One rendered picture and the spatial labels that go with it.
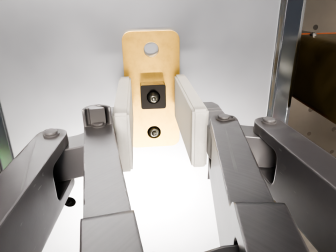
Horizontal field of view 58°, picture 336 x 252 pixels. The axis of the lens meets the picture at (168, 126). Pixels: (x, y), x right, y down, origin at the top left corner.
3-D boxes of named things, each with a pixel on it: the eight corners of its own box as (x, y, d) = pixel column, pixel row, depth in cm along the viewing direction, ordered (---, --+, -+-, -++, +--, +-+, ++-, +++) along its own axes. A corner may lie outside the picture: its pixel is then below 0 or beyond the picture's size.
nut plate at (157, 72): (121, 31, 20) (120, 33, 19) (179, 29, 20) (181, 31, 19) (129, 146, 23) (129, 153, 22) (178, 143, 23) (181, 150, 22)
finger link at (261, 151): (216, 140, 12) (287, 136, 13) (194, 101, 17) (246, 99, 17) (215, 172, 13) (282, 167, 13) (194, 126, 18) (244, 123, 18)
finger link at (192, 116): (192, 110, 14) (209, 109, 14) (174, 74, 20) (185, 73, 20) (191, 168, 15) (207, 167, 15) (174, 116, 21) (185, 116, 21)
